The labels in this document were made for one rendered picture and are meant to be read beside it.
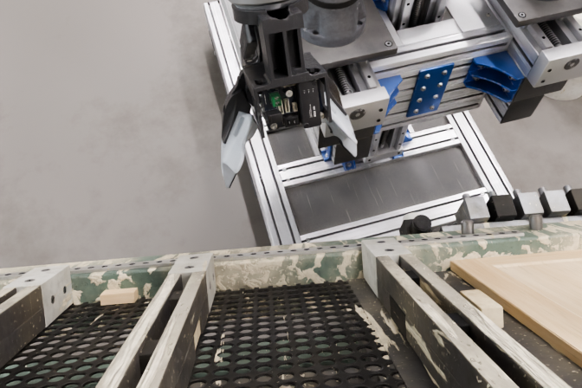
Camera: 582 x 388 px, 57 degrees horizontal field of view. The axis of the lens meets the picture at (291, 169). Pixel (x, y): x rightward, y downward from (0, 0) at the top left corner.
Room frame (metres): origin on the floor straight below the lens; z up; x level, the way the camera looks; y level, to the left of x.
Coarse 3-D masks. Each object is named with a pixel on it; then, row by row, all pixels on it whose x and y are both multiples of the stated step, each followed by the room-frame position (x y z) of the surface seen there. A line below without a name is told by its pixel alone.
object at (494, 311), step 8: (464, 296) 0.25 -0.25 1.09; (472, 296) 0.24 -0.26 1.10; (480, 296) 0.24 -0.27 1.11; (472, 304) 0.23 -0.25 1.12; (480, 304) 0.22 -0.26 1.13; (488, 304) 0.22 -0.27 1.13; (496, 304) 0.22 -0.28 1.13; (488, 312) 0.21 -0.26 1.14; (496, 312) 0.21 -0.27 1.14; (496, 320) 0.20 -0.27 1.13
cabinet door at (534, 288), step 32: (512, 256) 0.39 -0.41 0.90; (544, 256) 0.38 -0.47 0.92; (576, 256) 0.37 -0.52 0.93; (480, 288) 0.29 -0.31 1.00; (512, 288) 0.28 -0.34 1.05; (544, 288) 0.27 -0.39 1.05; (576, 288) 0.27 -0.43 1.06; (544, 320) 0.20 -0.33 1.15; (576, 320) 0.19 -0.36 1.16; (576, 352) 0.14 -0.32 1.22
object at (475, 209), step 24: (528, 192) 0.60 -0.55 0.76; (552, 192) 0.60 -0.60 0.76; (576, 192) 0.60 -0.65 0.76; (408, 216) 0.55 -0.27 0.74; (456, 216) 0.58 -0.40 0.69; (480, 216) 0.54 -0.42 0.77; (504, 216) 0.54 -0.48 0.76; (528, 216) 0.54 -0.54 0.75; (552, 216) 0.55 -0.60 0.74; (576, 216) 0.55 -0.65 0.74
